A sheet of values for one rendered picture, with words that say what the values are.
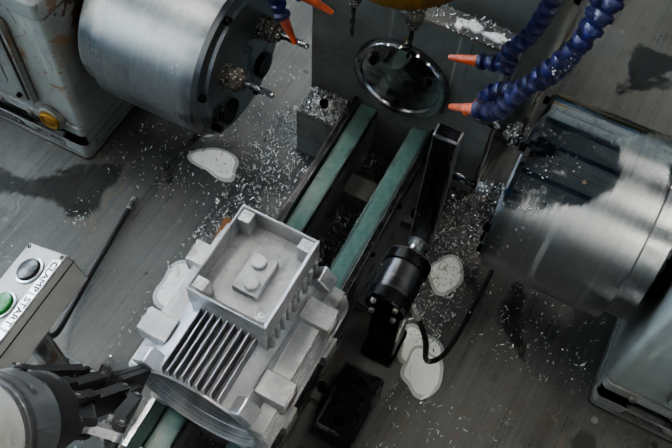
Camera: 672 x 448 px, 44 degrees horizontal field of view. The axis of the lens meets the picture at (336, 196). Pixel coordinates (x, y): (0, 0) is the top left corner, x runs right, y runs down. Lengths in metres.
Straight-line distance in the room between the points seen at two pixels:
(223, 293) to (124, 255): 0.42
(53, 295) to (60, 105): 0.41
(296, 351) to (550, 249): 0.32
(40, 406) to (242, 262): 0.34
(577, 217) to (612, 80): 0.63
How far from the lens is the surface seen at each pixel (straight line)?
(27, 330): 1.04
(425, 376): 1.25
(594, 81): 1.60
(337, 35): 1.25
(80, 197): 1.41
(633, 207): 1.02
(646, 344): 1.11
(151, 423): 1.11
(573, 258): 1.04
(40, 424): 0.71
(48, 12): 1.20
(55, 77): 1.30
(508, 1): 1.24
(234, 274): 0.96
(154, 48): 1.15
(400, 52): 1.19
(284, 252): 0.97
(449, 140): 0.90
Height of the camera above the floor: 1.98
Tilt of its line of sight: 59 degrees down
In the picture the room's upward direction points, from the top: 4 degrees clockwise
